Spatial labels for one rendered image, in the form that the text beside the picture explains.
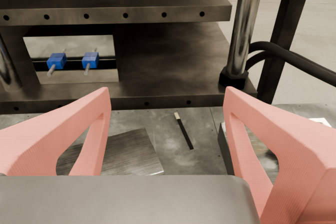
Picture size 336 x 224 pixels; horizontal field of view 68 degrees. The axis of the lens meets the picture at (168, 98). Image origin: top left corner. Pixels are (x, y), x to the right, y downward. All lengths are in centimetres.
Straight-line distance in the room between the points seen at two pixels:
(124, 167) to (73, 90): 48
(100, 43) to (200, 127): 41
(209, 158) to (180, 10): 44
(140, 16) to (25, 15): 33
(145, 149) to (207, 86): 44
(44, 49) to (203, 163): 60
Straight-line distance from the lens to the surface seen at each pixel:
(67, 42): 85
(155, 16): 79
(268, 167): 46
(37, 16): 85
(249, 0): 75
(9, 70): 94
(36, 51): 90
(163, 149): 62
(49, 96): 89
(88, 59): 83
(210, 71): 94
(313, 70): 80
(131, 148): 48
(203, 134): 66
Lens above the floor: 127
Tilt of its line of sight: 38 degrees down
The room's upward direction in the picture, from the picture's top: straight up
